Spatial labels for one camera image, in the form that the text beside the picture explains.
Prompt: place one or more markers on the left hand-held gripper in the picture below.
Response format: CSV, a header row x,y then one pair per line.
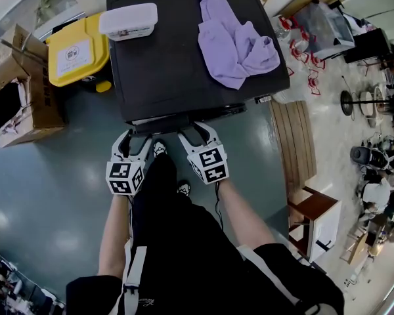
x,y
123,176

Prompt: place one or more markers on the round white low table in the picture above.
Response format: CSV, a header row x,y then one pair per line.
x,y
371,105

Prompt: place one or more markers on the person's black clothing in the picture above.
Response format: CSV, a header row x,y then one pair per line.
x,y
190,258

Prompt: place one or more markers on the person's right forearm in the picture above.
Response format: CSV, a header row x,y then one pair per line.
x,y
241,215

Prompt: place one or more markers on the person's left forearm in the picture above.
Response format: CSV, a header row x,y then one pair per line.
x,y
113,235

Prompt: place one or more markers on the wooden slatted step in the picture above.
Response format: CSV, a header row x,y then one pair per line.
x,y
292,143

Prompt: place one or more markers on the black and white wheeled robot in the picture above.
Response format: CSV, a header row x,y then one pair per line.
x,y
369,157

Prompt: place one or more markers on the purple cloth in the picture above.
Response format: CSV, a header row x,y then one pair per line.
x,y
230,44

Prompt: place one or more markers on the white plastic lidded container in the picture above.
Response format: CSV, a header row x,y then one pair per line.
x,y
128,20

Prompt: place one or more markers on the brown cardboard box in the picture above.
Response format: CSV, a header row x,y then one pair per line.
x,y
44,103

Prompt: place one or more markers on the black bin with yellow lid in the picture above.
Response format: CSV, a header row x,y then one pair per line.
x,y
74,54

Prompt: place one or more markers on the clear plastic storage bin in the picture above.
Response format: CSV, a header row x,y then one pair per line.
x,y
325,28

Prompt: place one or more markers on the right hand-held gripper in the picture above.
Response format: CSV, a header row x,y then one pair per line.
x,y
210,164

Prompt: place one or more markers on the white table with brown frame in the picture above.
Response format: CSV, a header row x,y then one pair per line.
x,y
323,225

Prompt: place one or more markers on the black and white shoe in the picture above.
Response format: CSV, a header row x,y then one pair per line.
x,y
184,188
159,147

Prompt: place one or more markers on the tall black cabinet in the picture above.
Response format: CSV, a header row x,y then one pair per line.
x,y
369,46

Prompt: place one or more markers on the black standing fan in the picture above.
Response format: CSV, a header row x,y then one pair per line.
x,y
347,102

